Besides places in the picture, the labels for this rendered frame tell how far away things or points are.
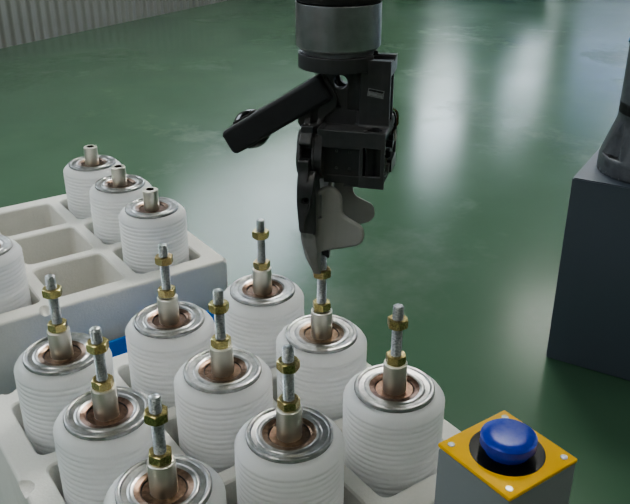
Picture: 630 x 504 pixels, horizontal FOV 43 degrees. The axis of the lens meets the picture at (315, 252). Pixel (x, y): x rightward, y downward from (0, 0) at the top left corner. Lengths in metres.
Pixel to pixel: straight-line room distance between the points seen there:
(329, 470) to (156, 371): 0.25
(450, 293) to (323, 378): 0.68
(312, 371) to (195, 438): 0.13
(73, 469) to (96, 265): 0.54
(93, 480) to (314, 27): 0.43
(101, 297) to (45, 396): 0.31
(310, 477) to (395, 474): 0.11
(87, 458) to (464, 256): 1.04
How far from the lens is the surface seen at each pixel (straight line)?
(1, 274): 1.08
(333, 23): 0.69
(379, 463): 0.76
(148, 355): 0.85
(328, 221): 0.75
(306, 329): 0.85
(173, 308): 0.86
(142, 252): 1.15
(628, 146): 1.19
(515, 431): 0.60
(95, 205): 1.26
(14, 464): 0.84
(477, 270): 1.56
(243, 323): 0.90
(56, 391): 0.82
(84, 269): 1.22
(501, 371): 1.26
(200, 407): 0.76
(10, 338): 1.09
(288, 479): 0.68
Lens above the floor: 0.69
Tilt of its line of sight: 26 degrees down
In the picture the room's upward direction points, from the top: straight up
